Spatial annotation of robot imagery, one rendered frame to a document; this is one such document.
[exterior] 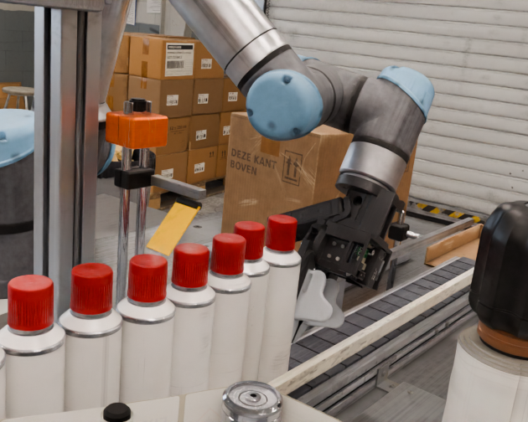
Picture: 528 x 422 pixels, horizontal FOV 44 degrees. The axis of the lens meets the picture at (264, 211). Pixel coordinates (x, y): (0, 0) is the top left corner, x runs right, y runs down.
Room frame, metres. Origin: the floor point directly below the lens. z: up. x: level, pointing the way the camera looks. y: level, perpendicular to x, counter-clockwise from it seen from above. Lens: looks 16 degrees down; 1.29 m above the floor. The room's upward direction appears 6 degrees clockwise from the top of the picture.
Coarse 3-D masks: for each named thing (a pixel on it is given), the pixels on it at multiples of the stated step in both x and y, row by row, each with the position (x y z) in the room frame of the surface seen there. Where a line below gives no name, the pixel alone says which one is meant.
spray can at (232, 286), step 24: (216, 240) 0.60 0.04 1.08; (240, 240) 0.61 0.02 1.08; (216, 264) 0.60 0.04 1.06; (240, 264) 0.60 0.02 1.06; (216, 288) 0.59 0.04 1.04; (240, 288) 0.59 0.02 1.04; (216, 312) 0.59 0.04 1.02; (240, 312) 0.59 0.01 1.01; (216, 336) 0.59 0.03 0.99; (240, 336) 0.60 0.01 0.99; (216, 360) 0.59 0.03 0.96; (240, 360) 0.60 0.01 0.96; (216, 384) 0.59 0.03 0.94
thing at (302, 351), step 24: (456, 264) 1.21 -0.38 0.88; (408, 288) 1.05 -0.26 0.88; (432, 288) 1.07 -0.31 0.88; (360, 312) 0.93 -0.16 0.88; (384, 312) 0.94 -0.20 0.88; (432, 312) 0.96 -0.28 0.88; (312, 336) 0.83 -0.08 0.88; (336, 336) 0.84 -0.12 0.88; (384, 336) 0.86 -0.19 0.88; (312, 384) 0.70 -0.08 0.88
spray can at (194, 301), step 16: (176, 256) 0.56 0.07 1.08; (192, 256) 0.55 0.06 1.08; (208, 256) 0.57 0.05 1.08; (176, 272) 0.56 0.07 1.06; (192, 272) 0.55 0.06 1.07; (176, 288) 0.56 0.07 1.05; (192, 288) 0.56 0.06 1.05; (208, 288) 0.57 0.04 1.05; (176, 304) 0.55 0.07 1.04; (192, 304) 0.55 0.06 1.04; (208, 304) 0.55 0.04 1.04; (176, 320) 0.55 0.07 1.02; (192, 320) 0.55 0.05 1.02; (208, 320) 0.56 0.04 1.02; (176, 336) 0.55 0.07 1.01; (192, 336) 0.55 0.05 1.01; (208, 336) 0.56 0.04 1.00; (176, 352) 0.55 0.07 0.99; (192, 352) 0.55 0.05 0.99; (208, 352) 0.56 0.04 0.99; (176, 368) 0.54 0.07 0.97; (192, 368) 0.55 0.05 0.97; (208, 368) 0.56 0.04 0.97; (176, 384) 0.54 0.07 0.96; (192, 384) 0.55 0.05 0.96; (208, 384) 0.57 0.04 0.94
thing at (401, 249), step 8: (456, 224) 1.20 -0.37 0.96; (464, 224) 1.22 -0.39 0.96; (472, 224) 1.26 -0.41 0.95; (432, 232) 1.13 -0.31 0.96; (440, 232) 1.14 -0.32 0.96; (448, 232) 1.17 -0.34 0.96; (416, 240) 1.07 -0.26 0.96; (424, 240) 1.08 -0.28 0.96; (432, 240) 1.11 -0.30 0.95; (392, 248) 1.01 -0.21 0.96; (400, 248) 1.02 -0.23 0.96; (408, 248) 1.04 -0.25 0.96; (416, 248) 1.06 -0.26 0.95; (392, 256) 0.99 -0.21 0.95; (336, 280) 0.86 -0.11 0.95
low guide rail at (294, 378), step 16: (464, 272) 1.07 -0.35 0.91; (448, 288) 0.99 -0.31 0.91; (416, 304) 0.90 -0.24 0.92; (432, 304) 0.95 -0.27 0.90; (384, 320) 0.83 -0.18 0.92; (400, 320) 0.86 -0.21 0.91; (352, 336) 0.77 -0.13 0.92; (368, 336) 0.79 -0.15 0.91; (336, 352) 0.73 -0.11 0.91; (352, 352) 0.76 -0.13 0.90; (304, 368) 0.68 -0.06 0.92; (320, 368) 0.70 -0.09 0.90; (272, 384) 0.63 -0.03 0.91; (288, 384) 0.65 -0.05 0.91
